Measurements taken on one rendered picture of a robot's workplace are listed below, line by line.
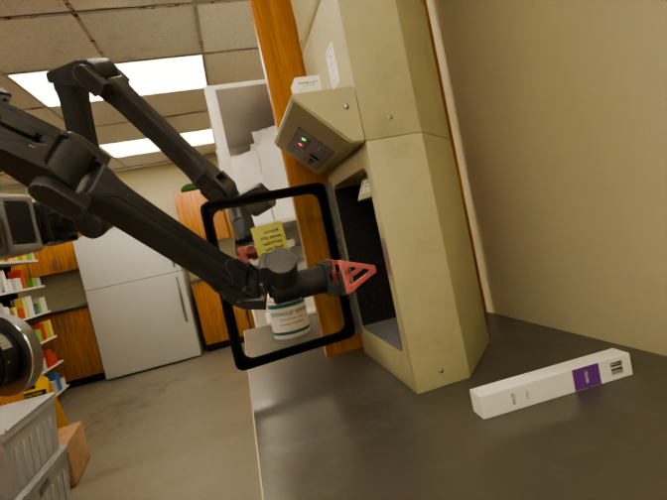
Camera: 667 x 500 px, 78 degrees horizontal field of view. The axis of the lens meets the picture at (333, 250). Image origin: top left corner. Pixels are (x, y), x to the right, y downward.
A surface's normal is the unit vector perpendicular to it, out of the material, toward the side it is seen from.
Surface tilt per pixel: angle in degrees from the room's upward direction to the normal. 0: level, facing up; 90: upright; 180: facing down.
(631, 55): 90
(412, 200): 90
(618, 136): 90
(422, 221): 90
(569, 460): 0
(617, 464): 0
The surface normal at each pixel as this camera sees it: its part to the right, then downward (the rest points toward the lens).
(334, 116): 0.23, 0.00
